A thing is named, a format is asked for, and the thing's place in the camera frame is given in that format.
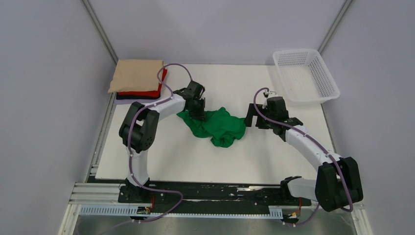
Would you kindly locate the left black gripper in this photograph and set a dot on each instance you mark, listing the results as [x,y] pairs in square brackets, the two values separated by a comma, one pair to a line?
[200,116]

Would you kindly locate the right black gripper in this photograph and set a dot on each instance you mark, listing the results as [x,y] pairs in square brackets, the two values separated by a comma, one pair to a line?
[248,120]

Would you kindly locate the green t shirt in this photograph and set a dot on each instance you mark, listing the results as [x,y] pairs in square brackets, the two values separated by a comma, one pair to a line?
[219,126]

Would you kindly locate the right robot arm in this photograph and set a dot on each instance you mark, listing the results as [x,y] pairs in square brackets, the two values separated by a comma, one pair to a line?
[338,182]

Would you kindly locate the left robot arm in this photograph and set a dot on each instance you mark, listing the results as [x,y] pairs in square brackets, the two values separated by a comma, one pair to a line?
[140,124]

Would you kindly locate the folded red t shirt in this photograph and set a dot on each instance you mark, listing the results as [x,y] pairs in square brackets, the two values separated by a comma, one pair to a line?
[137,81]

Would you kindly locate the white plastic basket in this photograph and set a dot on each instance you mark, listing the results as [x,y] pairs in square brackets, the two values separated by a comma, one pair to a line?
[303,77]

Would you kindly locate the folded beige t shirt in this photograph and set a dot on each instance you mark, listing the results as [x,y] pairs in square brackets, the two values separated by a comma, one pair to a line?
[158,64]

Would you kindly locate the folded black t shirt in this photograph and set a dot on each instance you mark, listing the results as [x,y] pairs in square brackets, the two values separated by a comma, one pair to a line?
[135,97]

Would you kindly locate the left corner metal strip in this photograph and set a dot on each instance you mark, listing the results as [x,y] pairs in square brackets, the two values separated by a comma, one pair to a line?
[100,30]

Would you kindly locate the corner metal strip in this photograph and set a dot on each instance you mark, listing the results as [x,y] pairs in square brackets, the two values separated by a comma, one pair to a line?
[335,24]
[100,30]

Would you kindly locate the right corner metal strip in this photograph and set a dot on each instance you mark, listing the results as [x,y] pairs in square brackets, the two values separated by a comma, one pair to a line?
[335,24]

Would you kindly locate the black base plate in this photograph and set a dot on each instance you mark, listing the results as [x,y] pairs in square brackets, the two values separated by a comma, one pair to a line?
[211,198]

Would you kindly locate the aluminium frame rail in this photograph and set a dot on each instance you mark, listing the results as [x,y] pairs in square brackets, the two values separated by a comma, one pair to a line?
[107,194]

